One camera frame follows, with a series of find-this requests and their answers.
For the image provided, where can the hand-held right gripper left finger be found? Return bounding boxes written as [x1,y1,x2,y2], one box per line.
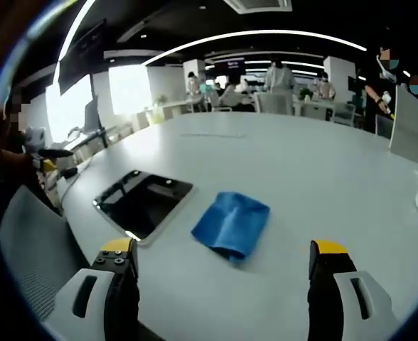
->
[47,237,141,341]

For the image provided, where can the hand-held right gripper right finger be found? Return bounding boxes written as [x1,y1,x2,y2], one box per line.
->
[306,239,400,341]

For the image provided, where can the black tablet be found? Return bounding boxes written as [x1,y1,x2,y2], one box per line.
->
[92,169,196,247]

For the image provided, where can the blue cleaning cloth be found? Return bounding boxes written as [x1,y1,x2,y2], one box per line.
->
[190,191,272,266]

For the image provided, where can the grey mesh office chair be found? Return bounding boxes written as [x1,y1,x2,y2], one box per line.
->
[0,184,91,323]

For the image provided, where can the hanging dark screen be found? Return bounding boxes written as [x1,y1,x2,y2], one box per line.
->
[57,17,109,96]

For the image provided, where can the white-backed desk monitor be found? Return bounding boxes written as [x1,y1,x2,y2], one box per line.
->
[388,84,418,166]

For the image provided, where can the white mesh office chair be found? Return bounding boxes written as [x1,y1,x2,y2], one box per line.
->
[254,92,295,116]

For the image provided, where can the ceiling air vent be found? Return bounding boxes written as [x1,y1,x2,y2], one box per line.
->
[223,0,294,15]

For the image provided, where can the purple lit wall screen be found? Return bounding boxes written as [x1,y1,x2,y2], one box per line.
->
[214,58,246,72]

